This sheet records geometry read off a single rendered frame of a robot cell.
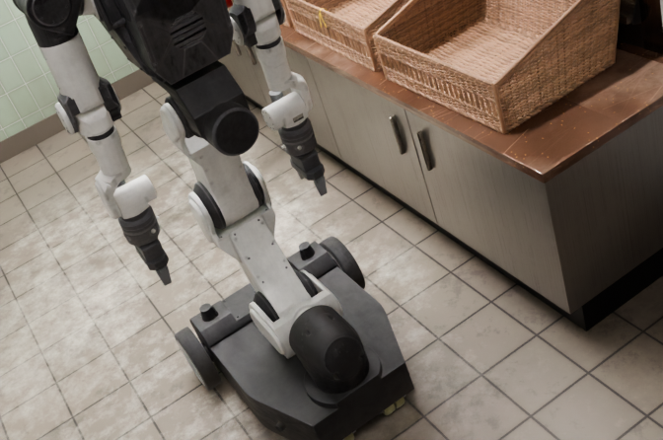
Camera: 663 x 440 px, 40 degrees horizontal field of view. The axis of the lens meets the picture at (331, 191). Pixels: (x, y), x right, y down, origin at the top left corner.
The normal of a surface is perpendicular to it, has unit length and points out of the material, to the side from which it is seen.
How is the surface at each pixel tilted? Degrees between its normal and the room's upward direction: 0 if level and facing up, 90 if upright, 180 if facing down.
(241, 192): 86
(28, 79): 90
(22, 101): 90
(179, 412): 0
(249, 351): 0
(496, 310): 0
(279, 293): 46
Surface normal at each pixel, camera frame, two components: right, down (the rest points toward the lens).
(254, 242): 0.29, -0.07
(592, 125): -0.29, -0.78
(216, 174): 0.54, 0.50
